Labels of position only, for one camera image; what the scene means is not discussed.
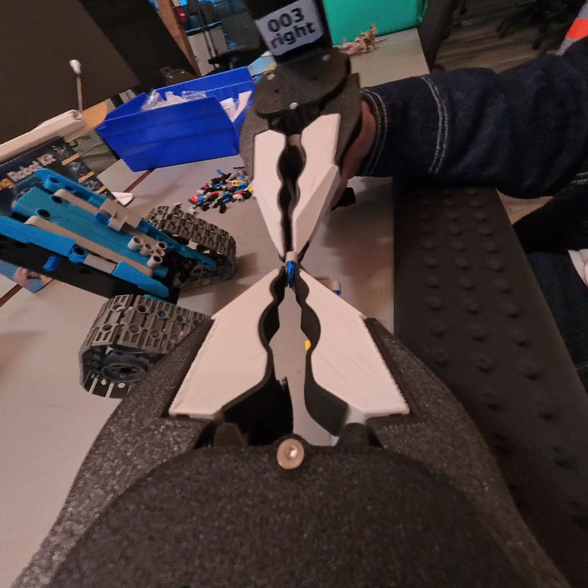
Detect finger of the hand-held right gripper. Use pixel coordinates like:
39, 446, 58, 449
253, 130, 295, 261
292, 112, 343, 259

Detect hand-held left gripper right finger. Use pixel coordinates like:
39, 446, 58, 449
295, 269, 409, 433

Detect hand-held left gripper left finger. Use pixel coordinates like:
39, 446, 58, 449
169, 269, 286, 419

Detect blue grey tracked toy robot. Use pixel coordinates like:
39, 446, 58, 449
0, 168, 237, 398

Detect person's right forearm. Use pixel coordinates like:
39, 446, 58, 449
358, 43, 588, 199

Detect light grey desk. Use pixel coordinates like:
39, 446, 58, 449
0, 28, 430, 588

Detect person's right hand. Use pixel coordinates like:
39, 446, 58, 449
332, 99, 381, 205

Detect pile of small brick parts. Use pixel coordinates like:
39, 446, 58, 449
188, 168, 255, 214

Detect brown toy skeleton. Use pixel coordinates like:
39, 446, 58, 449
342, 25, 386, 56

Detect teal board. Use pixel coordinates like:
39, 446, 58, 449
324, 0, 429, 47

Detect blue plastic bin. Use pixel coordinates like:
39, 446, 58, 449
96, 66, 255, 172

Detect clear bags of parts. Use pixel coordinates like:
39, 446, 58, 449
138, 89, 253, 122

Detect black dimpled mat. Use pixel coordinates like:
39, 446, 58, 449
393, 177, 588, 588

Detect brown cardboard sheet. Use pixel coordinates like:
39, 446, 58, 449
80, 101, 111, 131

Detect white tipped rod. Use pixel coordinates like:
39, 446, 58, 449
69, 60, 84, 112

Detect white bar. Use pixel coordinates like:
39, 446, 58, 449
0, 109, 86, 159

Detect small robot kit box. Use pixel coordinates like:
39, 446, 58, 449
0, 135, 111, 295

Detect black partition panel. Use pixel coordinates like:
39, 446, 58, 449
0, 0, 141, 143

